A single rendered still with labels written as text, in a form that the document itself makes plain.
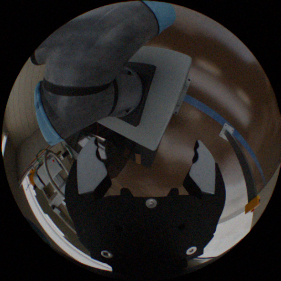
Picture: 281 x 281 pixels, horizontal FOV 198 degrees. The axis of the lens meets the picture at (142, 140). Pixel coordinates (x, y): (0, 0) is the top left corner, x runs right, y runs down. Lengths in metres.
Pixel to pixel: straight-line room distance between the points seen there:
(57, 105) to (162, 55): 0.30
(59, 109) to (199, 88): 1.16
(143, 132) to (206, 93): 0.97
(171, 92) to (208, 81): 0.94
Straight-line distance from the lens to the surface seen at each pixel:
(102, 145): 1.00
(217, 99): 1.23
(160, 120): 0.32
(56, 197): 2.19
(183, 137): 1.30
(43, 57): 0.15
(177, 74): 0.30
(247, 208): 0.76
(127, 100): 0.26
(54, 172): 1.42
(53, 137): 0.17
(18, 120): 6.20
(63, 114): 0.16
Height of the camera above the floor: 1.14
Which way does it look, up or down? 50 degrees down
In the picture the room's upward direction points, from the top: 141 degrees counter-clockwise
